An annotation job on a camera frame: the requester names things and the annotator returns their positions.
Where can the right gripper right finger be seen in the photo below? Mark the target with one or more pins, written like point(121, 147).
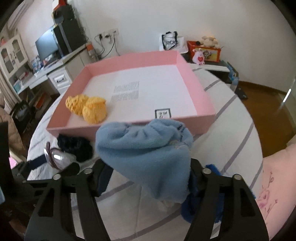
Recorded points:
point(196, 184)

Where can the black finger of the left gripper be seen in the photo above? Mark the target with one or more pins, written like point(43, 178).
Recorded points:
point(28, 166)

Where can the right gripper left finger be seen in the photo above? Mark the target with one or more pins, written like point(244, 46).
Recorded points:
point(101, 175)

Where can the clear plastic bag with band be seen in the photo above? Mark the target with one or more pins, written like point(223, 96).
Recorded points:
point(58, 159)

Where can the light blue fleece cloth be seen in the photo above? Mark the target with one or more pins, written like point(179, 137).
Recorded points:
point(155, 156)

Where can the yellow crochet toy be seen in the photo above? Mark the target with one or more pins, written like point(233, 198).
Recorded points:
point(92, 109)

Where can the black fuzzy cloth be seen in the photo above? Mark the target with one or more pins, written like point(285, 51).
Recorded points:
point(80, 147)

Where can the royal blue fuzzy cloth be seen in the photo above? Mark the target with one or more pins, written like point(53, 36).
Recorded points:
point(192, 204)

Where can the white striped table cover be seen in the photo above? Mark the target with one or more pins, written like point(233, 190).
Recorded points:
point(126, 211)

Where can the black desk chair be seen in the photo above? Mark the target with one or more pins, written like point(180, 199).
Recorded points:
point(24, 117)

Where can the pink floral pillow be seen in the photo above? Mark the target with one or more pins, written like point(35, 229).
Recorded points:
point(276, 199)

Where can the pink shallow cardboard box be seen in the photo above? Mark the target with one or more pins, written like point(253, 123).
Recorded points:
point(138, 88)

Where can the white desk with drawers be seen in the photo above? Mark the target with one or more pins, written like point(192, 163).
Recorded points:
point(60, 73)

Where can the white glass door cabinet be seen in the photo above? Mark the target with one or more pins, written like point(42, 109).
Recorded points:
point(13, 56)

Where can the pink heart plush toy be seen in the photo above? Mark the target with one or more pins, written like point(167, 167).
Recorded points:
point(198, 57)

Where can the red orange storage box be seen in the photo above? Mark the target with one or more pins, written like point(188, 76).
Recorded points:
point(210, 54)

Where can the black computer monitor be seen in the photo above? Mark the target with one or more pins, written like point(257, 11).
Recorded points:
point(46, 44)

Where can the beige plush toy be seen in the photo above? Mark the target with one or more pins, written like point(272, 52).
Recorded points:
point(210, 42)

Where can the black computer tower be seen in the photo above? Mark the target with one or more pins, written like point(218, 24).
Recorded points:
point(68, 36)

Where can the white tote bag black handles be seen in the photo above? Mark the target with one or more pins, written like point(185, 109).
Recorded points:
point(172, 41)

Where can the wall power outlet strip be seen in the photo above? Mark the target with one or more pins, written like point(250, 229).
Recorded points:
point(109, 33)

